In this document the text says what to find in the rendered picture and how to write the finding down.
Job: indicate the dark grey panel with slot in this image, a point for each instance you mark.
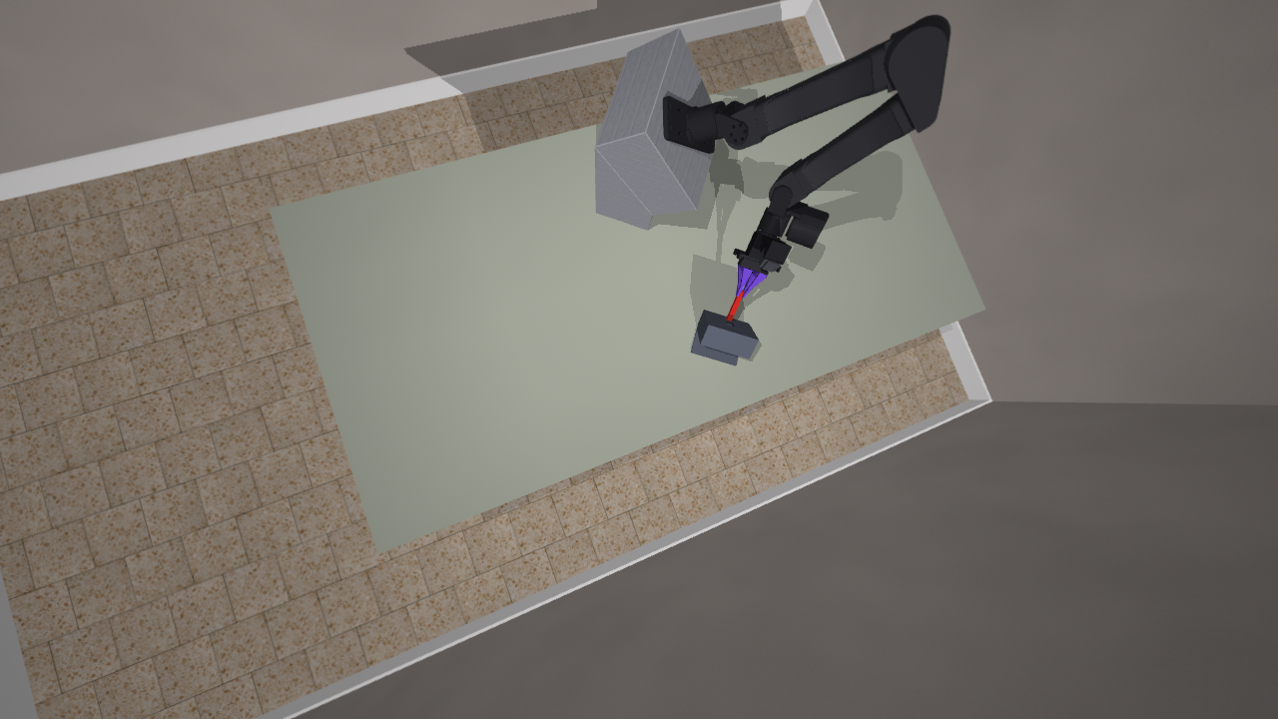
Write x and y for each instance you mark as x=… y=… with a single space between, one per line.
x=722 y=340

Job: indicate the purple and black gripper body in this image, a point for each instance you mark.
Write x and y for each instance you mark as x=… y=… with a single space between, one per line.
x=751 y=263

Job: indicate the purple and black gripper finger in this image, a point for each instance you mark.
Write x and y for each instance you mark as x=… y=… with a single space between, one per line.
x=753 y=280
x=742 y=281

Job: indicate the red rectangular peg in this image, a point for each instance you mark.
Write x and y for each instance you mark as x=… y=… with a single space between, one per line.
x=734 y=306

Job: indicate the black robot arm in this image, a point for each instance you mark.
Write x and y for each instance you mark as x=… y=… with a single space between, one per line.
x=912 y=64

